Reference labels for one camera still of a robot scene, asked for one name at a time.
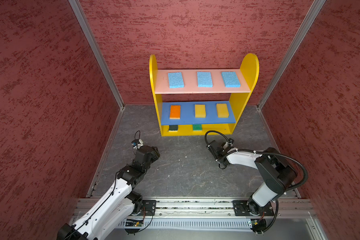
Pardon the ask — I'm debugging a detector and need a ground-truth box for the green yellow scrub sponge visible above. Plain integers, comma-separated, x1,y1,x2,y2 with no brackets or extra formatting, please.
193,125,203,132

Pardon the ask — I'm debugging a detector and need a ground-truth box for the dark green curved sponge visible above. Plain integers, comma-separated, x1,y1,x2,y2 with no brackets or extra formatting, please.
168,125,179,132

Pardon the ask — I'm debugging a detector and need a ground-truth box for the orange sponge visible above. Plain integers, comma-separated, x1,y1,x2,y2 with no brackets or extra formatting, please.
169,105,181,120

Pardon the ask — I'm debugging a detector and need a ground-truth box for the blue sponge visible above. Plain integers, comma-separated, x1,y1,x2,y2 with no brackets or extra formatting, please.
221,72,241,88
197,72,213,88
168,72,185,89

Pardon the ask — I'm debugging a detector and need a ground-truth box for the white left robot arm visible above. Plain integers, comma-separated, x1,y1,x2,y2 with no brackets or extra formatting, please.
57,165,147,240

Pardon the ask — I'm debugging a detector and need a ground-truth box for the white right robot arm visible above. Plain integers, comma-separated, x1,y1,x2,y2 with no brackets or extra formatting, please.
207,141,308,216

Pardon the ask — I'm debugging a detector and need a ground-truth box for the yellow wooden shelf unit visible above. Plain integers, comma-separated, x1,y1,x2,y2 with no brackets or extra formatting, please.
149,54,260,137

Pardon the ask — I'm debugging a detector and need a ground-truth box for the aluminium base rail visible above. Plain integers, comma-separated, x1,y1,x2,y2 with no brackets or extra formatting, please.
62,196,319,240

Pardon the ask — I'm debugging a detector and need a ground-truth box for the aluminium corner frame post right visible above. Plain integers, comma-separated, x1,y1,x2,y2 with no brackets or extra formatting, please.
257,0,326,112

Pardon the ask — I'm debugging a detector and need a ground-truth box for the aluminium corner frame post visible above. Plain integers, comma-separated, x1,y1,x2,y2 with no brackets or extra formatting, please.
257,0,326,112
69,0,125,111

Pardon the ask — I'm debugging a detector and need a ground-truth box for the aluminium corner frame post left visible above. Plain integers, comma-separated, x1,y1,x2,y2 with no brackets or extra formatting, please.
69,0,125,111

